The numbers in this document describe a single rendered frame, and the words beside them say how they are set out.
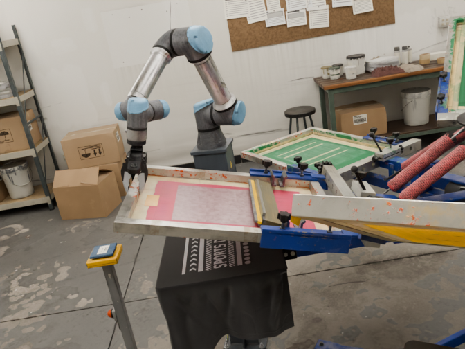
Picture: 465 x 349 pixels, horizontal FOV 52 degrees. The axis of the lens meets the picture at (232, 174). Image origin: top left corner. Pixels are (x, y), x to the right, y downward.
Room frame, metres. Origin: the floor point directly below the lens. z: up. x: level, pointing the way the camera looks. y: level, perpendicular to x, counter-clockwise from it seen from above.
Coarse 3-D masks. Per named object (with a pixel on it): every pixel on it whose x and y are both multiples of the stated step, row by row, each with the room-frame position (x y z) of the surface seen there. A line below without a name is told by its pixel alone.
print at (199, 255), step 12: (192, 240) 1.83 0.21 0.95; (204, 240) 1.81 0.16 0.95; (216, 240) 1.80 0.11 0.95; (228, 240) 1.78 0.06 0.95; (192, 252) 1.73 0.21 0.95; (204, 252) 1.71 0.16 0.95; (216, 252) 1.70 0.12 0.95; (228, 252) 1.68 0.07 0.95; (240, 252) 1.66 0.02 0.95; (192, 264) 1.64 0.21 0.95; (204, 264) 1.62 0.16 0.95; (216, 264) 1.61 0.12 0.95; (228, 264) 1.59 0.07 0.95; (240, 264) 1.57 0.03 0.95
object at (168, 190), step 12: (156, 192) 1.80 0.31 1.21; (168, 192) 1.81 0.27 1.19; (180, 192) 1.82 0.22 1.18; (192, 192) 1.82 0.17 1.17; (204, 192) 1.83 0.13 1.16; (216, 192) 1.84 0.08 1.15; (228, 192) 1.85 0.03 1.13; (240, 192) 1.86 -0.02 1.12; (276, 192) 1.89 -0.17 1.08; (288, 192) 1.90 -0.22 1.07; (228, 204) 1.72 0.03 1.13; (240, 204) 1.73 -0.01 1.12; (288, 204) 1.76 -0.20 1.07
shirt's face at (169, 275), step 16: (176, 240) 1.86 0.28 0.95; (176, 256) 1.72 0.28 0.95; (256, 256) 1.61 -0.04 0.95; (272, 256) 1.59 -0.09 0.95; (160, 272) 1.62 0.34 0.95; (176, 272) 1.59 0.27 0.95; (208, 272) 1.56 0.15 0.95; (224, 272) 1.54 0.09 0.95; (240, 272) 1.52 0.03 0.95; (256, 272) 1.50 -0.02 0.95
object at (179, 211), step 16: (160, 208) 1.64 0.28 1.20; (176, 208) 1.65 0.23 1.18; (192, 208) 1.66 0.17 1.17; (208, 208) 1.67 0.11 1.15; (224, 208) 1.68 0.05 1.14; (240, 208) 1.69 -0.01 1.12; (224, 224) 1.54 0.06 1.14; (240, 224) 1.55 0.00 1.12; (256, 224) 1.56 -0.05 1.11; (304, 224) 1.58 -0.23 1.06
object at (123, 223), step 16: (160, 176) 1.98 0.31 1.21; (176, 176) 1.98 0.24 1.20; (192, 176) 1.98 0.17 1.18; (208, 176) 1.97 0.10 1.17; (224, 176) 1.97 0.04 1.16; (240, 176) 1.97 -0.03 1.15; (128, 192) 1.69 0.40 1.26; (320, 192) 1.84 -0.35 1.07; (128, 208) 1.55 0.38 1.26; (128, 224) 1.43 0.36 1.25; (144, 224) 1.43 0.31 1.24; (160, 224) 1.44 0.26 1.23; (176, 224) 1.45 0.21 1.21; (192, 224) 1.45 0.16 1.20; (208, 224) 1.46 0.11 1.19; (240, 240) 1.43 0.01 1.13; (256, 240) 1.42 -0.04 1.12
